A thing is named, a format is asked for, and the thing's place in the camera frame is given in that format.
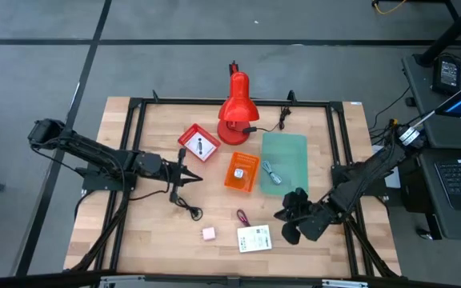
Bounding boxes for yellow floor cable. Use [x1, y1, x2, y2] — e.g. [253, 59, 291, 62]
[371, 0, 408, 16]

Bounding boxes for orange plastic basket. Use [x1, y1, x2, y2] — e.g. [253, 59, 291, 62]
[223, 150, 262, 194]

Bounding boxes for black aluminium table frame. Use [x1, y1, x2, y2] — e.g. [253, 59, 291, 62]
[0, 90, 461, 288]

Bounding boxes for red desk lamp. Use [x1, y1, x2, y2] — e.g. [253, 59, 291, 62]
[217, 70, 261, 146]

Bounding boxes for white paper sheet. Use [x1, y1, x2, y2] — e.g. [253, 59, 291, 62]
[384, 166, 402, 190]

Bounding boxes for maroon cable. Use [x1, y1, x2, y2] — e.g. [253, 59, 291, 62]
[235, 208, 252, 228]

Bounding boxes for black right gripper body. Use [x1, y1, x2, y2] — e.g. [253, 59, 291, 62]
[275, 202, 338, 242]

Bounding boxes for black electronic device box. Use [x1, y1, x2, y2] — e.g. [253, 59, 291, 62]
[431, 55, 461, 97]

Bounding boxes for red plastic basket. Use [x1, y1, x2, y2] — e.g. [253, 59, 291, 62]
[177, 122, 222, 163]

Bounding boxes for black usb cable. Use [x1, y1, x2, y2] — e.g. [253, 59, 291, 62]
[173, 194, 205, 222]

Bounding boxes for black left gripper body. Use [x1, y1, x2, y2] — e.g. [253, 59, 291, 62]
[160, 147, 186, 203]

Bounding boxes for black slanted desk leg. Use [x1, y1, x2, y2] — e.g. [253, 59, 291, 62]
[416, 0, 461, 67]

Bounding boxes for black floor cables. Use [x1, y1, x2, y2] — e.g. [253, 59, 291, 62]
[367, 85, 414, 146]

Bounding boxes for green translucent plastic bin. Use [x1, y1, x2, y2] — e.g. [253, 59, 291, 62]
[259, 131, 310, 198]

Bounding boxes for silver aluminium bracket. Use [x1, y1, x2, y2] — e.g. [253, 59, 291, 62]
[98, 274, 148, 288]
[321, 278, 370, 288]

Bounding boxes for grey braided cable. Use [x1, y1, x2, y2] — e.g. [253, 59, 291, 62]
[261, 159, 283, 186]

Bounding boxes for black lamp power cable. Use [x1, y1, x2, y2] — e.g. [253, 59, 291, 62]
[241, 104, 293, 135]

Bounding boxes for white printed card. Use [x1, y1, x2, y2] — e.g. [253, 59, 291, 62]
[236, 223, 274, 254]

